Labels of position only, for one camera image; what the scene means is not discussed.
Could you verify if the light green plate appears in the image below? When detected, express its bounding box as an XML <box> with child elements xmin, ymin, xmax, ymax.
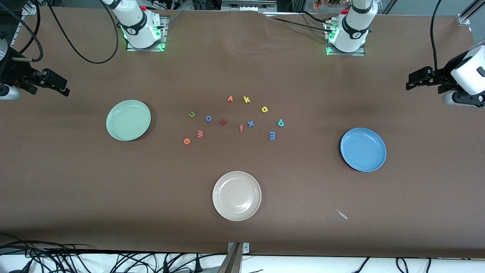
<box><xmin>106</xmin><ymin>100</ymin><xmax>152</xmax><ymax>141</ymax></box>

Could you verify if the blue plate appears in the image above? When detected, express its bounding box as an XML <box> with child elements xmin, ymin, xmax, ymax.
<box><xmin>340</xmin><ymin>127</ymin><xmax>387</xmax><ymax>173</ymax></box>

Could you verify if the orange background object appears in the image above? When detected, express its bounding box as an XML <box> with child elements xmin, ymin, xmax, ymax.
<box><xmin>313</xmin><ymin>0</ymin><xmax>341</xmax><ymax>10</ymax></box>

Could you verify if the brown table cover sheet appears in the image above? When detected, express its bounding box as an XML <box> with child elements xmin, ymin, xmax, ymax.
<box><xmin>0</xmin><ymin>6</ymin><xmax>485</xmax><ymax>259</ymax></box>

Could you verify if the beige plate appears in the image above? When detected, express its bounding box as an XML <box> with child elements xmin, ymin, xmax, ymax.
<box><xmin>212</xmin><ymin>171</ymin><xmax>262</xmax><ymax>221</ymax></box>

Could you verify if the thick black gripper cable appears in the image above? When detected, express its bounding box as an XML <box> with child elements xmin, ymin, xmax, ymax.
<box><xmin>0</xmin><ymin>4</ymin><xmax>43</xmax><ymax>63</ymax></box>

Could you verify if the long looping black cable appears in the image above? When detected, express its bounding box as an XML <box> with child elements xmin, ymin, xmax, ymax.
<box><xmin>47</xmin><ymin>0</ymin><xmax>120</xmax><ymax>64</ymax></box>

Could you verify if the thin black cable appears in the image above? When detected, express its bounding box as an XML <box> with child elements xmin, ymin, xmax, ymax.
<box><xmin>17</xmin><ymin>0</ymin><xmax>41</xmax><ymax>54</ymax></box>

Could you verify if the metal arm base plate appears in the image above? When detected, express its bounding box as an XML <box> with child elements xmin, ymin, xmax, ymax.
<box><xmin>126</xmin><ymin>15</ymin><xmax>168</xmax><ymax>52</ymax></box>
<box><xmin>324</xmin><ymin>20</ymin><xmax>366</xmax><ymax>57</ymax></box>

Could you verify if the aluminium frame profile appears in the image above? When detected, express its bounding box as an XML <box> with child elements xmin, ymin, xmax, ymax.
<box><xmin>11</xmin><ymin>0</ymin><xmax>37</xmax><ymax>47</ymax></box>
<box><xmin>457</xmin><ymin>0</ymin><xmax>485</xmax><ymax>25</ymax></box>

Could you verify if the black base power cable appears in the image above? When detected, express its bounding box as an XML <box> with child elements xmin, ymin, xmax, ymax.
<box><xmin>271</xmin><ymin>11</ymin><xmax>331</xmax><ymax>32</ymax></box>

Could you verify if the metal frame crossbar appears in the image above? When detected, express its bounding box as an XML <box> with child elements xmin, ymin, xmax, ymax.
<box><xmin>221</xmin><ymin>0</ymin><xmax>278</xmax><ymax>12</ymax></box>

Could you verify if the aluminium profile camera post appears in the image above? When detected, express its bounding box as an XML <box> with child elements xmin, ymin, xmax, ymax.
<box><xmin>217</xmin><ymin>242</ymin><xmax>244</xmax><ymax>273</ymax></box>

